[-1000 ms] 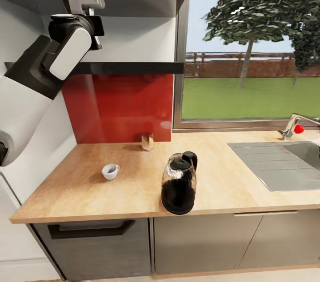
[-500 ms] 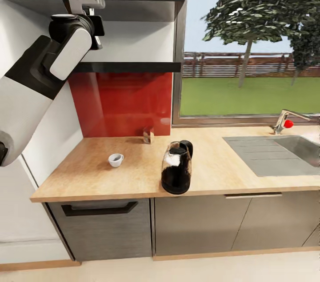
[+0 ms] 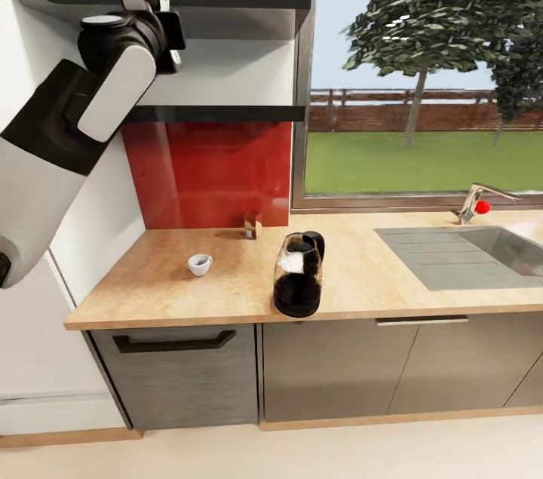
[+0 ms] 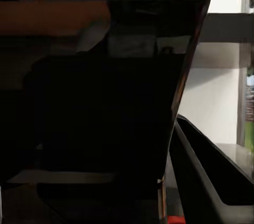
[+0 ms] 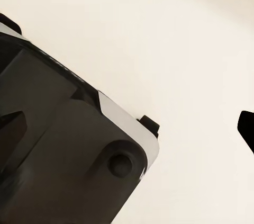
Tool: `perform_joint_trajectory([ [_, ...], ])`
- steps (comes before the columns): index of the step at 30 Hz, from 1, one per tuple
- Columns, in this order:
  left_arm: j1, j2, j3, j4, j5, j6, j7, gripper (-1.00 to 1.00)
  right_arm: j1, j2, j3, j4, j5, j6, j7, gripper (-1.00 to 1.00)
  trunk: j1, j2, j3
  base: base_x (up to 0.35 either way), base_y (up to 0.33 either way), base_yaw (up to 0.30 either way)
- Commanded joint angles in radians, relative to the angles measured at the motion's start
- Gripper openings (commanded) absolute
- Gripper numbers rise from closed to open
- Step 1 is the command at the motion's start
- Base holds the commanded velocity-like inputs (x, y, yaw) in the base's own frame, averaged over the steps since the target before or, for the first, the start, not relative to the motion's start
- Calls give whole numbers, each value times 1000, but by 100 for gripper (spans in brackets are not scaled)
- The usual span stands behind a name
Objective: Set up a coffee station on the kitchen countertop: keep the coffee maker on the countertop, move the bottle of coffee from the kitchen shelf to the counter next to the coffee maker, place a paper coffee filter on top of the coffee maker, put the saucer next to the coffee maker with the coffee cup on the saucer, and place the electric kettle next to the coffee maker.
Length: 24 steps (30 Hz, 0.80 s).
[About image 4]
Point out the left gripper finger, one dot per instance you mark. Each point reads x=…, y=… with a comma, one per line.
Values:
x=212, y=188

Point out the bottle of coffee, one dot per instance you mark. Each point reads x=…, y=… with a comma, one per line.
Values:
x=89, y=95

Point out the shelf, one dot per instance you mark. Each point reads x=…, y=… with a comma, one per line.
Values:
x=243, y=157
x=226, y=41

